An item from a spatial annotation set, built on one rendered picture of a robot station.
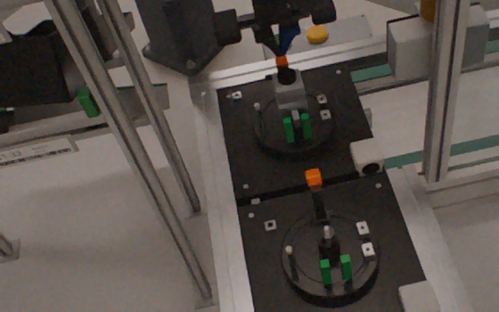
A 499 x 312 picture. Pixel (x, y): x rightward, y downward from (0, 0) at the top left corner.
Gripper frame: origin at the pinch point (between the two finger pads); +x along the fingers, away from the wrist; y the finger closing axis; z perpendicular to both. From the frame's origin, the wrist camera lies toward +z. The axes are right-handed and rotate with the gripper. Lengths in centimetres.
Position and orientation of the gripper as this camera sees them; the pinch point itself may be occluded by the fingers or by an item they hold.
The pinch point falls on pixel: (278, 41)
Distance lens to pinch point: 104.1
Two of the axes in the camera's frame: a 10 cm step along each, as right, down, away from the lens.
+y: -9.7, 2.2, -0.4
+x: 1.1, 6.2, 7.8
